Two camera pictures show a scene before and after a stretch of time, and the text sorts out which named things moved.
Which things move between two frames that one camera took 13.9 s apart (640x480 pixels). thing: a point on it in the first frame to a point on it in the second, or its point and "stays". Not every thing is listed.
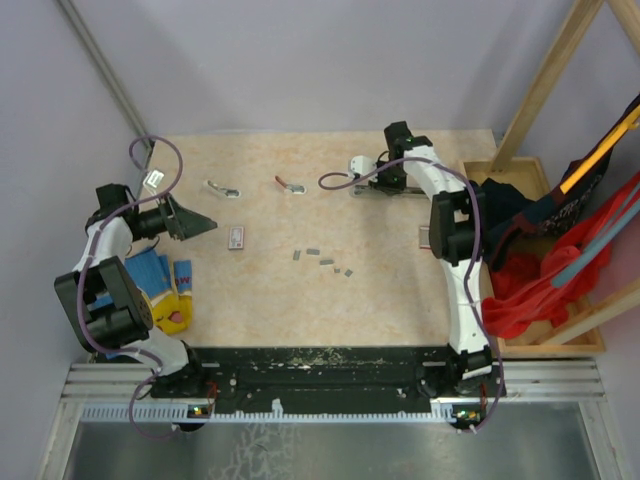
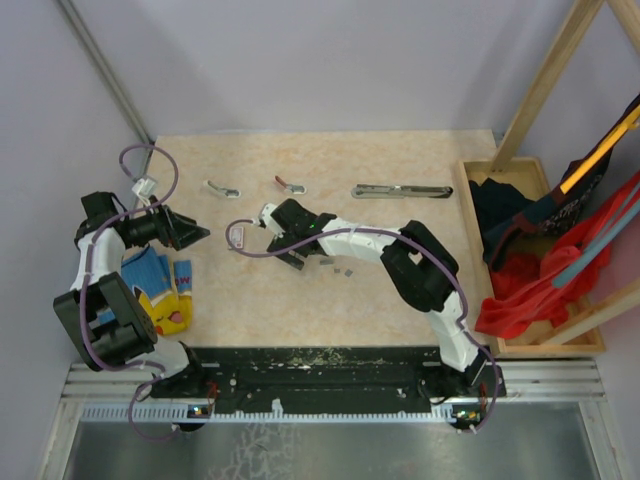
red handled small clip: (297, 189) stays
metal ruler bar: (361, 189) stays
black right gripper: (381, 185) to (279, 243)
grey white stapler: (229, 192) stays
